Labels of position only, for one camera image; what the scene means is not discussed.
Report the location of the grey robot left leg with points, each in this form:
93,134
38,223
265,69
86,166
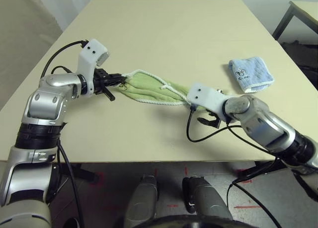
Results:
141,200

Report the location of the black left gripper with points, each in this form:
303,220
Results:
100,80

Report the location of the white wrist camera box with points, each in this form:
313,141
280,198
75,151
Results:
87,61
206,95

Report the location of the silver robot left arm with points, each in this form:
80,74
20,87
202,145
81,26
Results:
47,101

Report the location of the beige side table black frame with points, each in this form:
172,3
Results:
308,10

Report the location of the beige fabric curtain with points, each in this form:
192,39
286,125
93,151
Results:
24,39

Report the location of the dark robot torso rim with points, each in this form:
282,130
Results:
193,224

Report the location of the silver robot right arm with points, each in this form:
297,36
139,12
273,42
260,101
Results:
258,123

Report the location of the black table leg base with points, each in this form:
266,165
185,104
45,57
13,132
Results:
84,174
248,173

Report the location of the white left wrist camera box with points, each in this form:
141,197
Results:
87,61

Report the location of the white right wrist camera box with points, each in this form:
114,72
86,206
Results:
206,95

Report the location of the folded light blue towel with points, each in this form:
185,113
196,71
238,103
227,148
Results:
256,71

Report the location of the green towel with white trim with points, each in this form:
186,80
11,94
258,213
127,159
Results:
149,89

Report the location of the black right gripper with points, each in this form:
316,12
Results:
214,122

